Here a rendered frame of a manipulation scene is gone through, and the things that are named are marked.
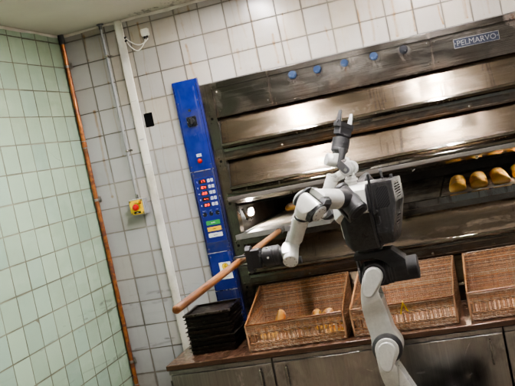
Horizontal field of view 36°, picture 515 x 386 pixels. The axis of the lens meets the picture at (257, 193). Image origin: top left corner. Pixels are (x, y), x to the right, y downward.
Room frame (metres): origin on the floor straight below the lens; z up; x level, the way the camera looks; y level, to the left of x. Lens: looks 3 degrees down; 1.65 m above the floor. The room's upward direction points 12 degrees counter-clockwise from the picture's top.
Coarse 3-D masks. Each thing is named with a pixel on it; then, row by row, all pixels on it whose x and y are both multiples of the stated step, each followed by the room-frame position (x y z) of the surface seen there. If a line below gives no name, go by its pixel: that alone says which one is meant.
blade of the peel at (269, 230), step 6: (312, 222) 4.36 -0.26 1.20; (318, 222) 4.35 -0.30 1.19; (324, 222) 4.34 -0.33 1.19; (330, 222) 4.34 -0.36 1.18; (264, 228) 4.73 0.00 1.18; (270, 228) 4.67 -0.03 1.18; (288, 228) 4.39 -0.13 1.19; (240, 234) 4.46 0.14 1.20; (246, 234) 4.45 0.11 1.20; (252, 234) 4.44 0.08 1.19; (258, 234) 4.44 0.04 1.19; (264, 234) 4.43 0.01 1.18
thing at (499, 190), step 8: (512, 184) 4.39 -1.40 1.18; (464, 192) 4.46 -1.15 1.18; (472, 192) 4.41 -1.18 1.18; (480, 192) 4.40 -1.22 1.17; (488, 192) 4.39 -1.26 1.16; (496, 192) 4.38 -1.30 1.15; (504, 192) 4.36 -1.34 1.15; (424, 200) 4.50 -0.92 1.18; (432, 200) 4.47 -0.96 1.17; (440, 200) 4.46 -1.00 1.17; (448, 200) 4.44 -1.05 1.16; (456, 200) 4.43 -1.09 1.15; (464, 200) 4.42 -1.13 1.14; (408, 208) 4.50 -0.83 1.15; (416, 208) 4.49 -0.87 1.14
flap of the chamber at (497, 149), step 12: (504, 144) 4.21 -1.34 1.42; (444, 156) 4.30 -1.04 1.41; (456, 156) 4.28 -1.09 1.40; (468, 156) 4.30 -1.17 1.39; (480, 156) 4.38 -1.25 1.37; (384, 168) 4.38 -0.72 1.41; (396, 168) 4.36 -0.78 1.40; (408, 168) 4.43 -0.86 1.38; (420, 168) 4.51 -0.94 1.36; (324, 180) 4.47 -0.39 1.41; (264, 192) 4.56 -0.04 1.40; (276, 192) 4.55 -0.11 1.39; (288, 192) 4.65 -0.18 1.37
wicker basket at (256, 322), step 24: (264, 288) 4.70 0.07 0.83; (288, 288) 4.67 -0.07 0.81; (312, 288) 4.62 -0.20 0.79; (336, 288) 4.58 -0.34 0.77; (264, 312) 4.67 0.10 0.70; (288, 312) 4.63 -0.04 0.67; (336, 312) 4.14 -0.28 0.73; (288, 336) 4.21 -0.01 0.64; (312, 336) 4.18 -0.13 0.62; (336, 336) 4.15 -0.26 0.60
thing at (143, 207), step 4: (132, 200) 4.86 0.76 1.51; (136, 200) 4.85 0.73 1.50; (140, 200) 4.84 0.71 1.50; (144, 200) 4.86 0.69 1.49; (132, 204) 4.86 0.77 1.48; (140, 204) 4.85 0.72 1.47; (144, 204) 4.85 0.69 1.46; (132, 208) 4.86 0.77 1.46; (140, 208) 4.85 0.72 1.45; (144, 208) 4.84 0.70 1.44; (148, 208) 4.89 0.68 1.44; (132, 212) 4.86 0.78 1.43; (136, 212) 4.86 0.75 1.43; (140, 212) 4.85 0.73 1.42; (144, 212) 4.84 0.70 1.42; (148, 212) 4.89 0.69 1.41
